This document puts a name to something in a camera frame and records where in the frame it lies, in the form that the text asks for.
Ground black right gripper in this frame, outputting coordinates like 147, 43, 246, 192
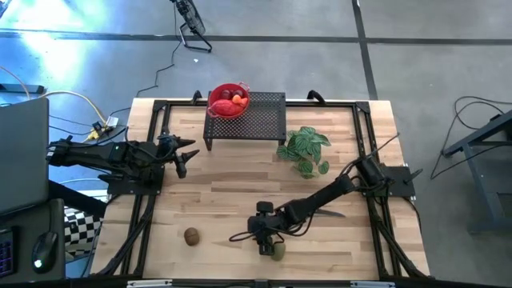
246, 213, 284, 257

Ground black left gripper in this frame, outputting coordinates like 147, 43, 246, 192
155, 134, 201, 164

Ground large green oval fruit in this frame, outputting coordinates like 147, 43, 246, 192
270, 242, 287, 262

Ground red orange mango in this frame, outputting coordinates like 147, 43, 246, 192
210, 99, 244, 118

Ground red colander bowl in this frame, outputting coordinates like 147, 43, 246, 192
206, 81, 252, 121

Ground brown kiwi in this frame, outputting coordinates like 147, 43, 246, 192
183, 226, 202, 247

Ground black perforated metal shelf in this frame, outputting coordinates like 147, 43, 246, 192
202, 91, 288, 152

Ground green leafy potted plant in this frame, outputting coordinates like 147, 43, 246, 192
275, 126, 333, 180

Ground black floor fan stand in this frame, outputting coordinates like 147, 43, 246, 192
170, 0, 214, 54

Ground black white checkered board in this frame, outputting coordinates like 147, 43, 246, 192
63, 205, 106, 258

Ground grey desk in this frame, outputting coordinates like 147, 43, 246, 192
0, 198, 67, 286

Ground grey laptop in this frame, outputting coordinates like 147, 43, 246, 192
0, 97, 50, 218

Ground black computer mouse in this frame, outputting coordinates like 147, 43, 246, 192
31, 231, 59, 275

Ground black keyboard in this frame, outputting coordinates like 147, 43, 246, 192
0, 226, 18, 280

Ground dark side table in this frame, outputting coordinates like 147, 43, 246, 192
441, 109, 512, 236

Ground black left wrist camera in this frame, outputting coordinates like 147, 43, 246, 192
174, 157, 188, 180

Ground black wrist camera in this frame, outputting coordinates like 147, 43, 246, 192
255, 200, 275, 215
174, 157, 188, 180

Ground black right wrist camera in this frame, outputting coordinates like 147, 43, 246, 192
255, 200, 275, 215

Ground black rig frame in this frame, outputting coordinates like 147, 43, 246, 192
90, 90, 432, 282

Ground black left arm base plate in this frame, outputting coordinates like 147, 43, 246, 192
106, 162, 166, 197

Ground black handled kitchen knife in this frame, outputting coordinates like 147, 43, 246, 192
314, 208, 346, 219

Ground black floor cable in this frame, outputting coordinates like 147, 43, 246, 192
106, 7, 180, 118
429, 95, 512, 182

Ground silver aluminium bracket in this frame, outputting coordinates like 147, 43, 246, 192
350, 280, 396, 288
126, 279, 174, 288

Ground yellow cable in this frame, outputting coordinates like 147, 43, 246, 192
0, 65, 108, 142

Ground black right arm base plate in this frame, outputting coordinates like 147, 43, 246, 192
358, 165, 418, 198

